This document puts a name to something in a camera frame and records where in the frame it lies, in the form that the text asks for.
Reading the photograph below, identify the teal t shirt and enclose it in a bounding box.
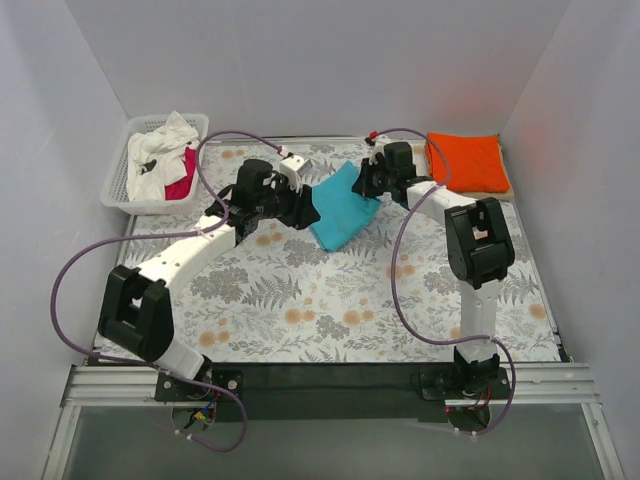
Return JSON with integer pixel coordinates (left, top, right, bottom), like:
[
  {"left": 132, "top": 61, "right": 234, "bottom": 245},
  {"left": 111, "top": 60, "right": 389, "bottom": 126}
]
[{"left": 311, "top": 162, "right": 381, "bottom": 252}]

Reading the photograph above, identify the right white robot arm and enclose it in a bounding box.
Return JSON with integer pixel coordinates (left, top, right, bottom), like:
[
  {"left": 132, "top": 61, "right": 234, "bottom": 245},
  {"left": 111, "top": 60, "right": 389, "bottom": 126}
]
[{"left": 352, "top": 135, "right": 515, "bottom": 398}]

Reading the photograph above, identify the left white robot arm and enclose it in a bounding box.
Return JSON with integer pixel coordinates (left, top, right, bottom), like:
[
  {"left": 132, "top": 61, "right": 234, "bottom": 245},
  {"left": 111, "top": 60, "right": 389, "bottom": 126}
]
[{"left": 98, "top": 155, "right": 320, "bottom": 400}]

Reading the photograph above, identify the folded orange t shirt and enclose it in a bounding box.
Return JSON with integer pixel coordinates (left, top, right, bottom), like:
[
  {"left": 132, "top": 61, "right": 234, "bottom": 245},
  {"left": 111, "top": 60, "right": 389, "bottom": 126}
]
[{"left": 425, "top": 132, "right": 511, "bottom": 194}]

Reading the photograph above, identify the magenta t shirt in basket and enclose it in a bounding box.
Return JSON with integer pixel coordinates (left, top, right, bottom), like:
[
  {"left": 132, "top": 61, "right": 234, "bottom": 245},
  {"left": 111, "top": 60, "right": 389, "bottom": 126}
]
[{"left": 165, "top": 146, "right": 196, "bottom": 201}]

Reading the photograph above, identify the floral patterned table mat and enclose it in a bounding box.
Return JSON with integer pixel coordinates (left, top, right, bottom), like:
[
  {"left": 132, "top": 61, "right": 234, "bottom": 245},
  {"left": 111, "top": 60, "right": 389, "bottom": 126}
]
[{"left": 98, "top": 140, "right": 561, "bottom": 365}]

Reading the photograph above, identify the white plastic laundry basket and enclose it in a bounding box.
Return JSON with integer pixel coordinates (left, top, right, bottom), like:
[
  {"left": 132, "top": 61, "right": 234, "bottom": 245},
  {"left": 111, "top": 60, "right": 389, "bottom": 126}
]
[{"left": 101, "top": 113, "right": 209, "bottom": 215}]

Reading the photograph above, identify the white t shirt in basket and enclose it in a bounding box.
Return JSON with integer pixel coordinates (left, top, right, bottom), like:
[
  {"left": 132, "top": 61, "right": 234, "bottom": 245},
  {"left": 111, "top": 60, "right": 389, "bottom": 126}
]
[{"left": 127, "top": 111, "right": 200, "bottom": 202}]

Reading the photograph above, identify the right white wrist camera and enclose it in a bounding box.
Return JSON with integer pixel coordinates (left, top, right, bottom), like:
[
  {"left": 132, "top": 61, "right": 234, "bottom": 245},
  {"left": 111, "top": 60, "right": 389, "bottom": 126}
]
[{"left": 365, "top": 132, "right": 395, "bottom": 164}]

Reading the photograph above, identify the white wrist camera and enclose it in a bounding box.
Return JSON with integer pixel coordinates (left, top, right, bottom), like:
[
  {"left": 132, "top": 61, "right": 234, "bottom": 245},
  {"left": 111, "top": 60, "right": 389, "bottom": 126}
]
[
  {"left": 278, "top": 147, "right": 312, "bottom": 191},
  {"left": 365, "top": 132, "right": 395, "bottom": 164}
]

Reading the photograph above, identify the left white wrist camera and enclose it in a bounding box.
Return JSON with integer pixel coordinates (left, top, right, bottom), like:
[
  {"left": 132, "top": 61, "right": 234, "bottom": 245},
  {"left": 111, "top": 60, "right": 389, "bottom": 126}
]
[{"left": 278, "top": 147, "right": 312, "bottom": 191}]

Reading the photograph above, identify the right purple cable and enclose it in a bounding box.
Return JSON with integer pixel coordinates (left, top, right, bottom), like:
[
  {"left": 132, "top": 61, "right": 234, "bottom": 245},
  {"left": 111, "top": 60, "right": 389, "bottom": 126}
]
[{"left": 367, "top": 127, "right": 517, "bottom": 437}]

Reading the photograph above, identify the purple cable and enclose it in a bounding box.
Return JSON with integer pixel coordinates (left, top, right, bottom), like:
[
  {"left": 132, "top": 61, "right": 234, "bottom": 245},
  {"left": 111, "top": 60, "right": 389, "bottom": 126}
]
[
  {"left": 367, "top": 127, "right": 517, "bottom": 437},
  {"left": 51, "top": 130, "right": 291, "bottom": 454}
]

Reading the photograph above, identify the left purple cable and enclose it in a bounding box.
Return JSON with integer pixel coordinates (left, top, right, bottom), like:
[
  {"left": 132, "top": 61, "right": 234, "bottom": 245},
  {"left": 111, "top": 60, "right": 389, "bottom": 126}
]
[{"left": 51, "top": 130, "right": 291, "bottom": 454}]

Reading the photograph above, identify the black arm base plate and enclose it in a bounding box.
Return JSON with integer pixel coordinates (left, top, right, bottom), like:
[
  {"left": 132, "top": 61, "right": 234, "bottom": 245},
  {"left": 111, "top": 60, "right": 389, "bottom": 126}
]
[{"left": 152, "top": 363, "right": 514, "bottom": 424}]

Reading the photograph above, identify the aluminium frame rail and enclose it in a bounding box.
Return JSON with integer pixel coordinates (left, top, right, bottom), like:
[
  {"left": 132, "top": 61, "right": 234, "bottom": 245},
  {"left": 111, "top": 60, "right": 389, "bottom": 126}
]
[{"left": 62, "top": 363, "right": 601, "bottom": 406}]

